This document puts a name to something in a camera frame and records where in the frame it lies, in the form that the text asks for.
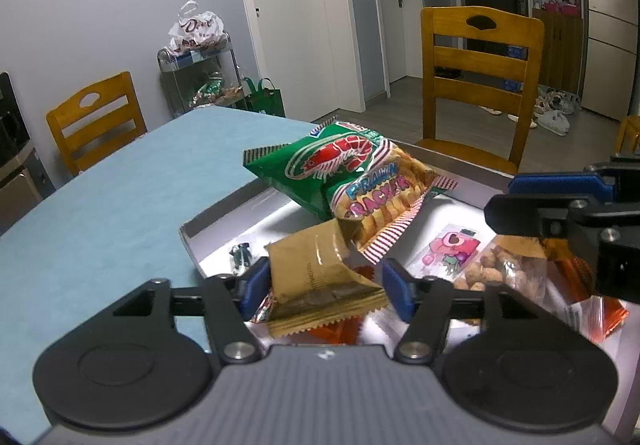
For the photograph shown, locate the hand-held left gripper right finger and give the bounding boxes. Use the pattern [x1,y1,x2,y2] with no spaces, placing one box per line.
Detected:
[382,259,566,365]

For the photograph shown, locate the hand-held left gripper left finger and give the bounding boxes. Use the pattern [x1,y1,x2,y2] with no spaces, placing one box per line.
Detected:
[112,258,271,367]

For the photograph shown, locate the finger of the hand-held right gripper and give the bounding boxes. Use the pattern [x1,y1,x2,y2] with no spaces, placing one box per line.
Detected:
[484,194,640,301]
[507,154,640,201]

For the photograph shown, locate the grey tray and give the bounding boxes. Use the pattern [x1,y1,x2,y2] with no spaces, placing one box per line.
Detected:
[179,122,640,366]

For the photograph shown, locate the gold-brown snack packet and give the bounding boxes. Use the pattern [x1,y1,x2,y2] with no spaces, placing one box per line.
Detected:
[264,219,390,338]

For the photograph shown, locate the orange-brown snack bar packet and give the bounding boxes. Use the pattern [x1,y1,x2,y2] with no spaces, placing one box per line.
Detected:
[305,317,363,345]

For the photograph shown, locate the clear nut packet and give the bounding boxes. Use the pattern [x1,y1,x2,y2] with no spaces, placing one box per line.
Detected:
[452,235,548,306]

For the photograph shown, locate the white sneaker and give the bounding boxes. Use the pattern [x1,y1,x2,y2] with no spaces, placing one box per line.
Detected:
[537,110,571,137]

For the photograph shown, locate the pink printed candy packet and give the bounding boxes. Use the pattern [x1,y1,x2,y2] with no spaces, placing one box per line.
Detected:
[420,223,483,276]

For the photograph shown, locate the pale sandals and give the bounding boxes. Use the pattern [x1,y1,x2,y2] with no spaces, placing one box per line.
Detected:
[537,92,581,113]

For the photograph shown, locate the wooden chair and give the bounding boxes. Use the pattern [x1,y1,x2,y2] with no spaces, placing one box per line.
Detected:
[46,72,148,177]
[614,115,640,153]
[414,6,546,176]

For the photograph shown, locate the orange square snack packet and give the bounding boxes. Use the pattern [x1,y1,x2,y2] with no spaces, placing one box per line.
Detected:
[545,250,630,345]

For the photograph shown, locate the wooden shoe cabinet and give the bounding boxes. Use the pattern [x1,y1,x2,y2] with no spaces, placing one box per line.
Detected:
[532,8,586,98]

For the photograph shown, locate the green prawn cracker bag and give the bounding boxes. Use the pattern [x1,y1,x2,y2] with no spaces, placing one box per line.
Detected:
[243,121,458,266]

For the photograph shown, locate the white fridge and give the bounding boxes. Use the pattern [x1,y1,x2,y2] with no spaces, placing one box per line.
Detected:
[580,0,640,121]

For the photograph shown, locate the green tote bag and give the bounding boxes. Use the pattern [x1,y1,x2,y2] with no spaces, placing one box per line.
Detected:
[239,78,286,117]

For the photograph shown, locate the green snack packet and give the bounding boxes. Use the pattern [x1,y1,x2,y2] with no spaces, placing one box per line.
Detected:
[192,79,223,101]

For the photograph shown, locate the metal trolley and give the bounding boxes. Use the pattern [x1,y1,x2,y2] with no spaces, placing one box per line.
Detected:
[157,32,246,118]

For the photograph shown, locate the white door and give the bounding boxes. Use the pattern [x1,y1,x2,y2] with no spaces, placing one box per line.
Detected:
[367,0,423,86]

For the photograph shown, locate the black silver water dispenser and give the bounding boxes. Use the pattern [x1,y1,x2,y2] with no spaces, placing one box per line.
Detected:
[0,72,57,233]

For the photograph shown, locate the white plastic bag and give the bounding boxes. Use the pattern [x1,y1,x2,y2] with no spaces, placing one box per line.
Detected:
[167,0,225,53]

